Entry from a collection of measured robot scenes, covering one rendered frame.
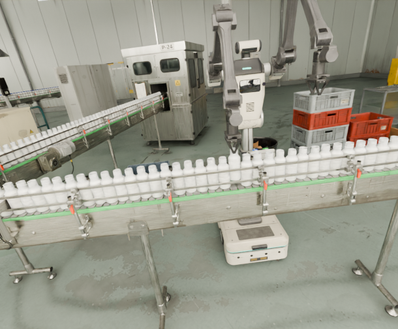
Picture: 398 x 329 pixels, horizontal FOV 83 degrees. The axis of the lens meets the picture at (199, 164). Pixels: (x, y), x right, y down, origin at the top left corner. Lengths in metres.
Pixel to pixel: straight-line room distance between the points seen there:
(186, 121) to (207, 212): 3.71
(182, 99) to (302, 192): 3.75
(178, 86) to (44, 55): 10.78
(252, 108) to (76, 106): 5.83
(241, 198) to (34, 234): 1.07
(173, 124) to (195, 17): 8.96
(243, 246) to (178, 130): 3.41
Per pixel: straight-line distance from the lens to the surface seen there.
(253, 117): 1.69
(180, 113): 4.76
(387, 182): 1.53
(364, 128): 3.90
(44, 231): 1.42
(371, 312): 2.10
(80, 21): 13.99
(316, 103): 3.24
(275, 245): 2.01
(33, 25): 14.86
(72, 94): 6.97
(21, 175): 2.36
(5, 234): 1.44
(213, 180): 1.13
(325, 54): 1.25
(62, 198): 1.29
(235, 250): 1.95
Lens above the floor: 1.60
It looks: 24 degrees down
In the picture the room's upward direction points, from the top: 6 degrees counter-clockwise
